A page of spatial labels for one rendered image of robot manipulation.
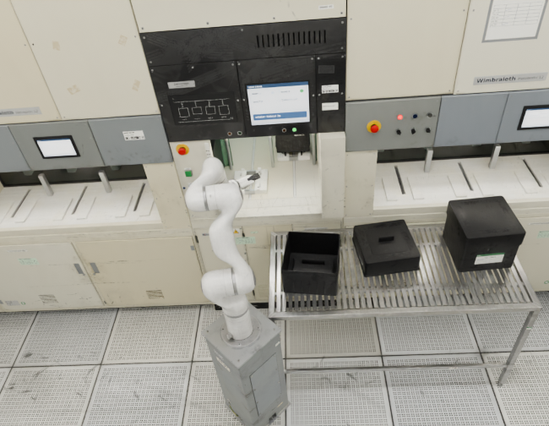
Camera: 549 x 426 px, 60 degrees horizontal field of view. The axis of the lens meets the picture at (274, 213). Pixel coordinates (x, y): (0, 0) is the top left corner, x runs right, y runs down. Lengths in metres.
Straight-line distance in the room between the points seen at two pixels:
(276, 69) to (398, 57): 0.54
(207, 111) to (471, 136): 1.30
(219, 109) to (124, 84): 0.44
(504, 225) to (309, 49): 1.26
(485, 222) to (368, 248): 0.58
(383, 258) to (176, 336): 1.56
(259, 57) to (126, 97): 0.66
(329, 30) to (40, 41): 1.24
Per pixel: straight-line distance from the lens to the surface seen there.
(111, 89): 2.39
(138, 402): 3.19
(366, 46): 2.21
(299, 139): 3.01
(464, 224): 2.51
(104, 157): 2.61
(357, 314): 2.38
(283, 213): 2.72
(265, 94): 2.26
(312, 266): 2.55
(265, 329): 2.34
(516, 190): 3.03
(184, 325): 3.39
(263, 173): 2.97
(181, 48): 2.22
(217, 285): 2.01
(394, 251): 2.52
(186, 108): 2.34
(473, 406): 3.10
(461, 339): 3.32
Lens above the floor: 2.69
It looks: 42 degrees down
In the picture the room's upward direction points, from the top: 6 degrees counter-clockwise
